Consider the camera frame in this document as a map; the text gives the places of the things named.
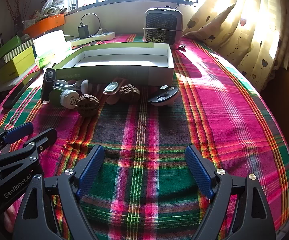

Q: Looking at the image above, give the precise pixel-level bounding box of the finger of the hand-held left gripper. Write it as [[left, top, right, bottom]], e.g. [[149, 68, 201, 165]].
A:
[[0, 122, 34, 155], [0, 128, 58, 183]]

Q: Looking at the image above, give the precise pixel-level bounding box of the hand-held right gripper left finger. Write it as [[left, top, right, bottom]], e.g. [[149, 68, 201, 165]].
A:
[[12, 144, 105, 240]]

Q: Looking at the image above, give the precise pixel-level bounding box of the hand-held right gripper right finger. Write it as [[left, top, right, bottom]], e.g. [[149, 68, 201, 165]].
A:
[[185, 144, 276, 240]]

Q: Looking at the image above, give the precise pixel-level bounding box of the white ribbed round cap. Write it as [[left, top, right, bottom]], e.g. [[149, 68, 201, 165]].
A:
[[60, 89, 80, 110]]

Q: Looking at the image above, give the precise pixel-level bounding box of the black bike light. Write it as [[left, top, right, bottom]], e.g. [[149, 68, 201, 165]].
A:
[[41, 68, 57, 104]]

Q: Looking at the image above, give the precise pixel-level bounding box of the brown walnut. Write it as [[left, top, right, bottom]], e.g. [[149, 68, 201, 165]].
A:
[[119, 84, 141, 102], [75, 94, 100, 117]]

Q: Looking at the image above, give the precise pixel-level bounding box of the white cable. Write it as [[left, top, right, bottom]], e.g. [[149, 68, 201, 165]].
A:
[[52, 79, 82, 92]]

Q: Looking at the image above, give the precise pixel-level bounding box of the white mushroom-shaped gadget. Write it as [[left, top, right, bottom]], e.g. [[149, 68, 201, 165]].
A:
[[81, 79, 95, 94]]

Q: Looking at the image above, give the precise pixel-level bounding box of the black round gadget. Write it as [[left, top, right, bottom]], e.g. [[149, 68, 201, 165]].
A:
[[148, 84, 180, 107]]

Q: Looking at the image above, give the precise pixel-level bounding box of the pink clip with grey pad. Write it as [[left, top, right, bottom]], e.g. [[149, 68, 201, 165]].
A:
[[103, 77, 125, 105]]

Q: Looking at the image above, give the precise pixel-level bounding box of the green white cardboard box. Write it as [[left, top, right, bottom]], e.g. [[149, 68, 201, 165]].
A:
[[52, 42, 175, 85]]

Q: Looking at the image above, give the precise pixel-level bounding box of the black smartphone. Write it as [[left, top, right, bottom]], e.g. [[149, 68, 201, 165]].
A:
[[2, 70, 43, 109]]

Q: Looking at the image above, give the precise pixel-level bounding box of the yellow-green box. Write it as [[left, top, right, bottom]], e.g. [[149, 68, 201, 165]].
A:
[[0, 46, 37, 83]]

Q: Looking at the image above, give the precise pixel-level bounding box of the dark green box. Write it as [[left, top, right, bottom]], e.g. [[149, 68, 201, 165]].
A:
[[0, 35, 23, 61]]

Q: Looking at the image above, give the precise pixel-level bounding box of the green tissue pack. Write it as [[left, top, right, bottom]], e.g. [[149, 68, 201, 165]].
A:
[[33, 30, 72, 69]]

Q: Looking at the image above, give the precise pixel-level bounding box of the orange plastic tray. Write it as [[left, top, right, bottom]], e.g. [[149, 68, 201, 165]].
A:
[[22, 13, 65, 38]]

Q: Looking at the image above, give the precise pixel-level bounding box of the black charger adapter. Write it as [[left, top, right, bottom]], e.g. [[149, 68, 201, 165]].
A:
[[78, 24, 90, 38]]

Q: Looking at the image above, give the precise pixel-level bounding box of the white power strip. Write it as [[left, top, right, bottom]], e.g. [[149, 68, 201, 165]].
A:
[[64, 31, 116, 46]]

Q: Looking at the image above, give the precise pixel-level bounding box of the dried twig bouquet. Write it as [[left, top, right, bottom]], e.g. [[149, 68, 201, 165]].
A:
[[4, 0, 35, 29]]

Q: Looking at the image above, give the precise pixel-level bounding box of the crumpled plastic bag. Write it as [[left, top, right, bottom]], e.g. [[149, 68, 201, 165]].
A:
[[40, 0, 68, 18]]

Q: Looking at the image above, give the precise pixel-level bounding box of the cream heart print pillow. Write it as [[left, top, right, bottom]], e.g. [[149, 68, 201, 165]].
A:
[[182, 3, 237, 53]]

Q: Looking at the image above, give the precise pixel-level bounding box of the small grey space heater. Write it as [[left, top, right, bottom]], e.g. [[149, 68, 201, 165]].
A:
[[143, 6, 184, 50]]

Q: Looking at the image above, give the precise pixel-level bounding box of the cream heart print curtain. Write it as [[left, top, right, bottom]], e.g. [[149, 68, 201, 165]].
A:
[[182, 0, 289, 93]]

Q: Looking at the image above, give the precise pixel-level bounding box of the black charger cable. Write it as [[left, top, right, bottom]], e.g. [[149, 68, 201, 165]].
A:
[[81, 13, 101, 37]]

